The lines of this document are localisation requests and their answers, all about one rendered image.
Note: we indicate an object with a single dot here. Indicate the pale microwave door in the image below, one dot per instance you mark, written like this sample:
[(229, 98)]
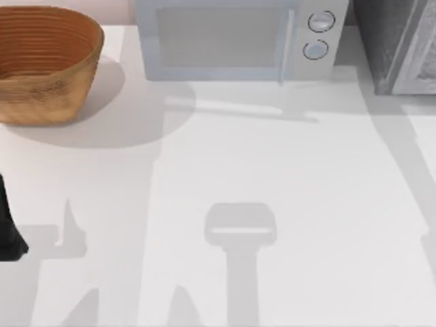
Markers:
[(218, 37)]

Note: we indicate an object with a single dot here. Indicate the pale microwave oven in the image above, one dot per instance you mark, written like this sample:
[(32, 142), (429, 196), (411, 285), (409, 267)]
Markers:
[(316, 69)]

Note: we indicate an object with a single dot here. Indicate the flat round microwave knob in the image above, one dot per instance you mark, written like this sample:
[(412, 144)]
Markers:
[(314, 50)]

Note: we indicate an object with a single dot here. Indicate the round microwave knob with ridge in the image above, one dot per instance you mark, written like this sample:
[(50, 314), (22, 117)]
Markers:
[(321, 21)]

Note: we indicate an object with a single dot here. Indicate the brown wooden basket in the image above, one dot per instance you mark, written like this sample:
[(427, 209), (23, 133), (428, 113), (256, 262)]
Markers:
[(51, 85)]

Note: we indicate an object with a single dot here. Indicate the grey cabinet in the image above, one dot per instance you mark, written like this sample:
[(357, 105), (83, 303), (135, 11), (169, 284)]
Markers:
[(398, 47)]

